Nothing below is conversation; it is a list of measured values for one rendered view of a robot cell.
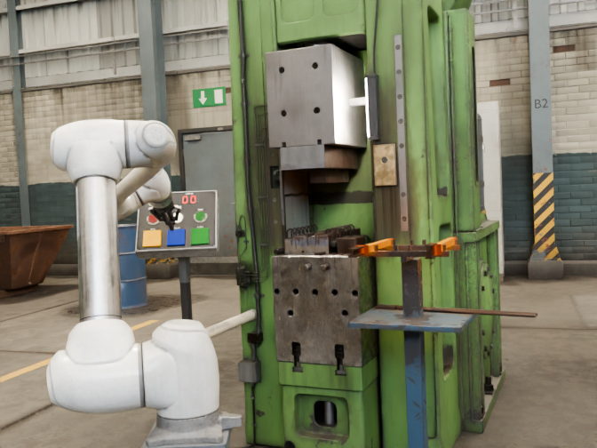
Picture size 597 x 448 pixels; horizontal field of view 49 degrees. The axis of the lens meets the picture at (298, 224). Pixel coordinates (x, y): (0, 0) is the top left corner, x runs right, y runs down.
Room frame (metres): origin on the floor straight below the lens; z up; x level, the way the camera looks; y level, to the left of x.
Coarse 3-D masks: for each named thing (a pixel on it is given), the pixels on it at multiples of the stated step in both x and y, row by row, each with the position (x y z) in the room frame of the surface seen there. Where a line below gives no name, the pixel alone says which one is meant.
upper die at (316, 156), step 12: (288, 156) 2.73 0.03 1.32; (300, 156) 2.71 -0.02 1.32; (312, 156) 2.69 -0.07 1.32; (324, 156) 2.67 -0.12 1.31; (336, 156) 2.79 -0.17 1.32; (348, 156) 2.94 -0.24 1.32; (288, 168) 2.74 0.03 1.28; (300, 168) 2.71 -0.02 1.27; (312, 168) 2.69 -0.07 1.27; (324, 168) 2.77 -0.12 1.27; (336, 168) 2.84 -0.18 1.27; (348, 168) 2.94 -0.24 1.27
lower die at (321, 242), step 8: (312, 232) 2.78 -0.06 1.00; (328, 232) 2.80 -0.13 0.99; (352, 232) 2.95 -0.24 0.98; (360, 232) 3.05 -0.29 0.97; (288, 240) 2.74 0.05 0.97; (296, 240) 2.73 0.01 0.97; (304, 240) 2.71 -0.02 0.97; (312, 240) 2.70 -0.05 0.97; (320, 240) 2.68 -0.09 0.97; (328, 240) 2.67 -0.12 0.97; (288, 248) 2.74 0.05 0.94; (296, 248) 2.73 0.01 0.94; (304, 248) 2.71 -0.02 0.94; (312, 248) 2.70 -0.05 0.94; (320, 248) 2.68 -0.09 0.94; (328, 248) 2.67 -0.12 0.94; (336, 248) 2.75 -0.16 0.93
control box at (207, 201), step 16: (176, 192) 2.84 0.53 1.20; (192, 192) 2.84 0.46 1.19; (208, 192) 2.84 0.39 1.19; (144, 208) 2.80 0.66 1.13; (192, 208) 2.80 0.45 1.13; (208, 208) 2.80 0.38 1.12; (144, 224) 2.76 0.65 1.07; (160, 224) 2.76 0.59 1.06; (176, 224) 2.76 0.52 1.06; (192, 224) 2.76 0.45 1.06; (208, 224) 2.76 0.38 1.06; (144, 256) 2.75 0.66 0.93; (160, 256) 2.75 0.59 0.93; (176, 256) 2.76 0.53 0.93; (192, 256) 2.77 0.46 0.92
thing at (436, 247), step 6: (444, 240) 2.33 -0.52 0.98; (450, 240) 2.34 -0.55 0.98; (426, 246) 2.06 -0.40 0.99; (432, 246) 2.07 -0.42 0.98; (438, 246) 2.13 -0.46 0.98; (426, 252) 2.06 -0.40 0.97; (432, 252) 2.08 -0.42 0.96; (438, 252) 2.13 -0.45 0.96; (426, 258) 2.06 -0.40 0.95; (432, 258) 2.06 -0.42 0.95
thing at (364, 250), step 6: (384, 240) 2.45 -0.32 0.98; (390, 240) 2.48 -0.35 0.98; (354, 246) 2.21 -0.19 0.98; (360, 246) 2.20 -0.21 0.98; (366, 246) 2.22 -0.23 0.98; (372, 246) 2.29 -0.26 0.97; (378, 246) 2.35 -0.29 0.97; (384, 246) 2.41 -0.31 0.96; (354, 252) 2.16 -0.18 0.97; (360, 252) 2.20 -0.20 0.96; (366, 252) 2.22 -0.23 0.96
